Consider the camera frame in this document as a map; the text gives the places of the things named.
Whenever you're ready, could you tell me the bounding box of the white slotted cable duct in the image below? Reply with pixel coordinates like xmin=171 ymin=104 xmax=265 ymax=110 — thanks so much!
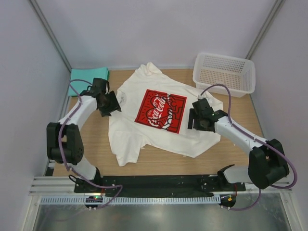
xmin=40 ymin=195 xmax=220 ymax=205

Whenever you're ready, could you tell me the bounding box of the folded teal t-shirt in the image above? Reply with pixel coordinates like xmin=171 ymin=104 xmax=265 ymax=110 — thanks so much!
xmin=68 ymin=67 xmax=109 ymax=97

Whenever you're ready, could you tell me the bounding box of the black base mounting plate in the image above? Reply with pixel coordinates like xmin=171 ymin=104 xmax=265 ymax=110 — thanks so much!
xmin=74 ymin=175 xmax=246 ymax=197

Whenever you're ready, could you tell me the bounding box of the aluminium frame rail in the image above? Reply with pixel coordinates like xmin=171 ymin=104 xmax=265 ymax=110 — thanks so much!
xmin=29 ymin=176 xmax=75 ymax=195

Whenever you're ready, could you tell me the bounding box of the white perforated plastic basket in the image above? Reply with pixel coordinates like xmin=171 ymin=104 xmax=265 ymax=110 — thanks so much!
xmin=192 ymin=53 xmax=256 ymax=98

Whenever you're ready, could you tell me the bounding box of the white printed t-shirt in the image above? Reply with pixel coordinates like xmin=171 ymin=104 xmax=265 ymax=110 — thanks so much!
xmin=108 ymin=62 xmax=223 ymax=167

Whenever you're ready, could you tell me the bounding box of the base electronics board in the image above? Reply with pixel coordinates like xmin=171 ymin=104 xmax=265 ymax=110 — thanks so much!
xmin=219 ymin=194 xmax=237 ymax=209
xmin=85 ymin=195 xmax=103 ymax=210

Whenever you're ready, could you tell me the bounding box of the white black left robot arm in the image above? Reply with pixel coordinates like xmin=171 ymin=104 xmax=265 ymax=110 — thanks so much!
xmin=46 ymin=78 xmax=121 ymax=193

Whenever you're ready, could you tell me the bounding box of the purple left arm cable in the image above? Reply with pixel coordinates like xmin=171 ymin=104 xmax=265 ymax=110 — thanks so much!
xmin=58 ymin=78 xmax=124 ymax=209

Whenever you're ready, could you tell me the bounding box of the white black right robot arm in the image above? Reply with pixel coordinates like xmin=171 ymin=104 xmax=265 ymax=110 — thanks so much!
xmin=188 ymin=98 xmax=290 ymax=191

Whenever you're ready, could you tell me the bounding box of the left base electronics board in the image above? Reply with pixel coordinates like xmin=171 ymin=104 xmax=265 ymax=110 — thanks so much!
xmin=85 ymin=195 xmax=103 ymax=210

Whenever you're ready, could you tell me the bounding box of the right base electronics board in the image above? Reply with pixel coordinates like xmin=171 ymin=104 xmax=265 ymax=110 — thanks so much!
xmin=219 ymin=194 xmax=237 ymax=209

